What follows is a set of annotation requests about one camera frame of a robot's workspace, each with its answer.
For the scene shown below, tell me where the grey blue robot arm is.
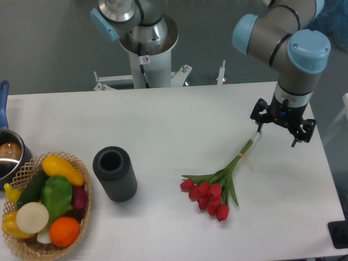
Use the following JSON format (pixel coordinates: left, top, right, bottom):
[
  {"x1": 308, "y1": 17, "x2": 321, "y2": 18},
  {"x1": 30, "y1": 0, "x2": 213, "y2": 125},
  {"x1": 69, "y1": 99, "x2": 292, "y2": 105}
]
[{"x1": 90, "y1": 1, "x2": 331, "y2": 143}]

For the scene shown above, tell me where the red tulip bouquet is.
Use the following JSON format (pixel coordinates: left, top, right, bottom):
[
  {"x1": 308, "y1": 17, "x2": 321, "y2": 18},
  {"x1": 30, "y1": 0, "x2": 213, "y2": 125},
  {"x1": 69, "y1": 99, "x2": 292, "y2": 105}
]
[{"x1": 180, "y1": 132, "x2": 260, "y2": 222}]

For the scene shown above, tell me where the white round onion slice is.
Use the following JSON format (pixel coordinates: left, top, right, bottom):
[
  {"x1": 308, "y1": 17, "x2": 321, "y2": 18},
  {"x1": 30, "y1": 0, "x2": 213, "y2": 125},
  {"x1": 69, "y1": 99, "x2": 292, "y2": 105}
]
[{"x1": 16, "y1": 202, "x2": 49, "y2": 234}]

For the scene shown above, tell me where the dark grey ribbed vase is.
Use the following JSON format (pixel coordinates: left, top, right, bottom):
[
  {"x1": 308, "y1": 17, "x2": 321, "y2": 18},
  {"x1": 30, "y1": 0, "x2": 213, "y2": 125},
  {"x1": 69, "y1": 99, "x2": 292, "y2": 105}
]
[{"x1": 92, "y1": 146, "x2": 138, "y2": 202}]

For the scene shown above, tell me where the woven wicker basket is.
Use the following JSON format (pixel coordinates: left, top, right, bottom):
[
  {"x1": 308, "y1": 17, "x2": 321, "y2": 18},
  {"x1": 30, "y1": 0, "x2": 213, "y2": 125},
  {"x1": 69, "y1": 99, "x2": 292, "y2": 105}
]
[{"x1": 3, "y1": 152, "x2": 92, "y2": 260}]

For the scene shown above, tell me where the white leek stalk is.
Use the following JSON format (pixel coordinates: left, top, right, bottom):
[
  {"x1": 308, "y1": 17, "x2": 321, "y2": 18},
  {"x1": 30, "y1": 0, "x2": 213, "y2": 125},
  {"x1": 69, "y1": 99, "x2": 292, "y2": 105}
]
[{"x1": 36, "y1": 224, "x2": 51, "y2": 244}]

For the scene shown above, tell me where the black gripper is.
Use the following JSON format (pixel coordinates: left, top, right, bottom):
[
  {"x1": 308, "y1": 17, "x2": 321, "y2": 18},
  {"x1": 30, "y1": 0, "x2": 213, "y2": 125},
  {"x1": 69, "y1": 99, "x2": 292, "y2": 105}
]
[{"x1": 250, "y1": 94, "x2": 316, "y2": 147}]

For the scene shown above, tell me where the green lettuce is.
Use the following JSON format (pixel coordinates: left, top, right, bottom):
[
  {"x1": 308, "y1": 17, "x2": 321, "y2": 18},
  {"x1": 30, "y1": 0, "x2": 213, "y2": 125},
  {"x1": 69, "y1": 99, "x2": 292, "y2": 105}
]
[{"x1": 41, "y1": 176, "x2": 72, "y2": 225}]

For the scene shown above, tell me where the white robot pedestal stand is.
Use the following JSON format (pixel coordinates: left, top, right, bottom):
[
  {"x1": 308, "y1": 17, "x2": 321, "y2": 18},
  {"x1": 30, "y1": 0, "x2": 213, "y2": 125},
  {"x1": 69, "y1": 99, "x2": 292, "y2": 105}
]
[{"x1": 93, "y1": 13, "x2": 227, "y2": 91}]

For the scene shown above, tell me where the blue handled saucepan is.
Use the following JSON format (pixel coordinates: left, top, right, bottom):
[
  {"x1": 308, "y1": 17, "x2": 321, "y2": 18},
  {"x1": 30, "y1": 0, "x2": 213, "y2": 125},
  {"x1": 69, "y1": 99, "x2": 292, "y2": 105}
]
[{"x1": 1, "y1": 80, "x2": 32, "y2": 191}]

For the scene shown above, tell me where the orange fruit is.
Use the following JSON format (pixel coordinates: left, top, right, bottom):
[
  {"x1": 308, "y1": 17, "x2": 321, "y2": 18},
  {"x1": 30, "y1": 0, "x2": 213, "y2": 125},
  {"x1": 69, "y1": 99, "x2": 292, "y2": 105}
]
[{"x1": 49, "y1": 217, "x2": 79, "y2": 247}]

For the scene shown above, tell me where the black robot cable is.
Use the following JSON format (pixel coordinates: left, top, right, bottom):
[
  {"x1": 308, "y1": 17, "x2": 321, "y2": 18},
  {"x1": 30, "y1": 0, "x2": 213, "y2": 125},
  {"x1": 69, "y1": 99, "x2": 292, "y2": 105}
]
[{"x1": 136, "y1": 42, "x2": 150, "y2": 89}]

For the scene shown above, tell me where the green cucumber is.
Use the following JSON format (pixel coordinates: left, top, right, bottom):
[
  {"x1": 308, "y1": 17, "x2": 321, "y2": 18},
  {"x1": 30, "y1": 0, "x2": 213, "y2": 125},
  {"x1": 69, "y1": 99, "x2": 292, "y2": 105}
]
[{"x1": 16, "y1": 169, "x2": 48, "y2": 209}]

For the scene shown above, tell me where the yellow squash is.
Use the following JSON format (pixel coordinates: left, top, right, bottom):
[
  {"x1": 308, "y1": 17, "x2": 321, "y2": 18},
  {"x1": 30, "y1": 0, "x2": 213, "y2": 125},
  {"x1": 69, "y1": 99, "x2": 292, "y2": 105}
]
[{"x1": 41, "y1": 155, "x2": 85, "y2": 187}]

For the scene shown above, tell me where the black device at table edge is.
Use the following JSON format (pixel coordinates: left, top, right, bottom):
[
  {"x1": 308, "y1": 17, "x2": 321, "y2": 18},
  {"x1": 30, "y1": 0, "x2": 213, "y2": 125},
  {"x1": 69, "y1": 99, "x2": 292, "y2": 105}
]
[{"x1": 327, "y1": 220, "x2": 347, "y2": 249}]

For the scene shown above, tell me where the yellow bell pepper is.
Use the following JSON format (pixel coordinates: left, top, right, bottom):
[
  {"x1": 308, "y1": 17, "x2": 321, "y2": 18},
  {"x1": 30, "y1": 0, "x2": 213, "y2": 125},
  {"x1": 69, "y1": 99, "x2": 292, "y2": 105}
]
[{"x1": 2, "y1": 211, "x2": 35, "y2": 239}]

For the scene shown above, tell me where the blue plastic bag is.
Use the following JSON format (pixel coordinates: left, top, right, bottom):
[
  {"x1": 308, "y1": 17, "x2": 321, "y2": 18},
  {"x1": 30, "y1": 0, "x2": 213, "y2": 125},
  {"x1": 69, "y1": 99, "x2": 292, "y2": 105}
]
[{"x1": 307, "y1": 1, "x2": 347, "y2": 53}]

